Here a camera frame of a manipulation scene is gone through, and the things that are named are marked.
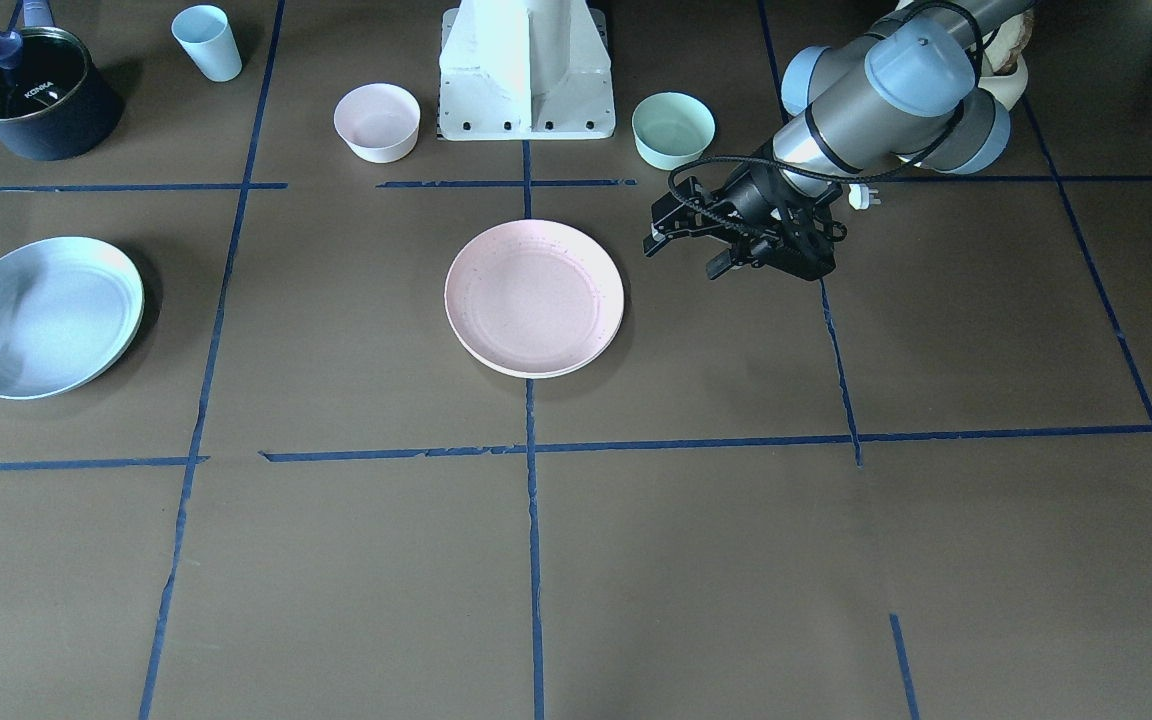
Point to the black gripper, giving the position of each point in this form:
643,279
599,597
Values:
748,197

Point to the blue plate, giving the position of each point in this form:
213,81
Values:
69,308

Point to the pink plate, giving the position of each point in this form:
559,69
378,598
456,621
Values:
533,262

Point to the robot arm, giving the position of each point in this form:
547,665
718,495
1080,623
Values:
908,89

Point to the green bowl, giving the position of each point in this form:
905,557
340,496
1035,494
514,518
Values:
671,129

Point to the dark blue saucepan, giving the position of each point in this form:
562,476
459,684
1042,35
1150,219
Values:
55,103

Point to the cream plate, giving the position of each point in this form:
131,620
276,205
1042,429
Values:
535,342

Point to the cream toaster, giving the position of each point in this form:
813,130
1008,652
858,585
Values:
1006,85

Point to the bread slice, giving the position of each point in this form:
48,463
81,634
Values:
1004,45

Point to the light blue cup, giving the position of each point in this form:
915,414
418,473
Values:
204,32

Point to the pink bowl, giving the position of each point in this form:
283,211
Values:
380,123

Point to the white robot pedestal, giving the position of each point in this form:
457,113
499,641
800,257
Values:
525,71

